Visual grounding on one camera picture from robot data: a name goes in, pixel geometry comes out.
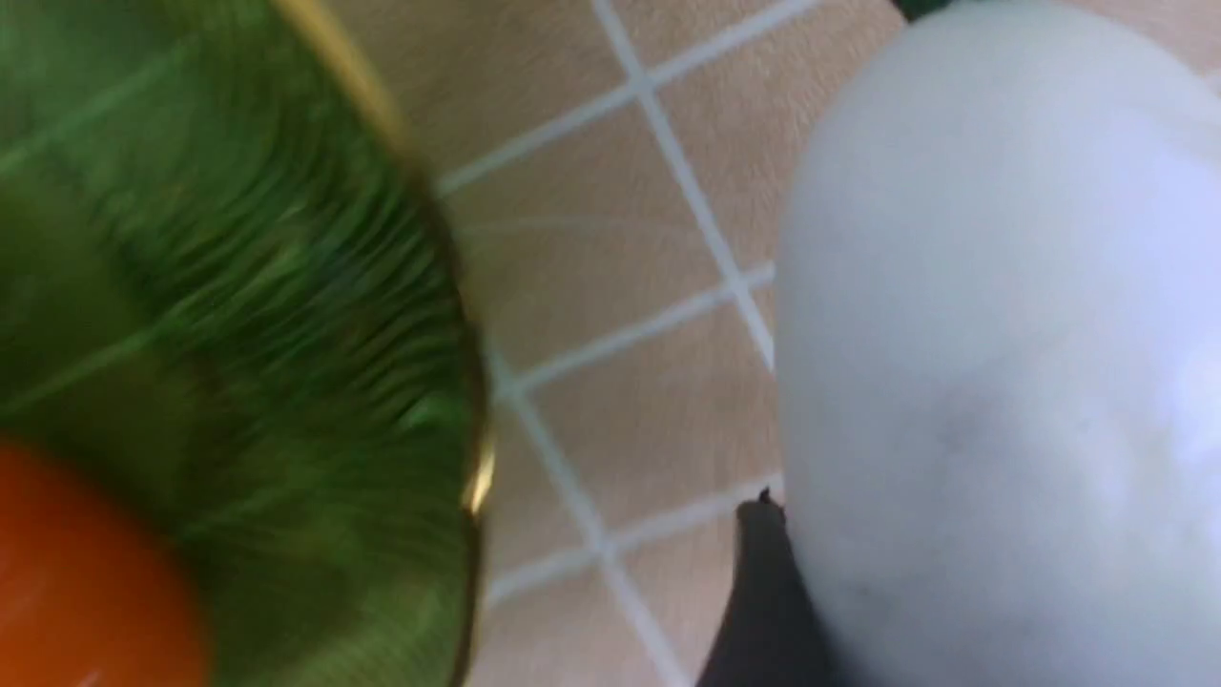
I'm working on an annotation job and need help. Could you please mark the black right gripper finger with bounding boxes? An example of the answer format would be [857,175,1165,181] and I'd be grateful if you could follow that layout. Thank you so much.
[697,489,856,686]

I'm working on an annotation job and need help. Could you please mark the white radish with green leaves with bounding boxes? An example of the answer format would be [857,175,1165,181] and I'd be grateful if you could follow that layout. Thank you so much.
[775,1,1220,686]

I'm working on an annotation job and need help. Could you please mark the orange persimmon with green leaf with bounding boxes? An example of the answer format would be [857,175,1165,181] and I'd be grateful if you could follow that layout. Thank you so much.
[1,441,211,686]

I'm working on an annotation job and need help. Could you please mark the beige checkered tablecloth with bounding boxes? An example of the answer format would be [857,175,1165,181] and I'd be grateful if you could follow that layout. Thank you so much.
[328,0,1221,687]

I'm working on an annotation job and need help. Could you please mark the green glass leaf plate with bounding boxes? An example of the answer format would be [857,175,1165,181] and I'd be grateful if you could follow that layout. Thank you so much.
[2,1,493,686]

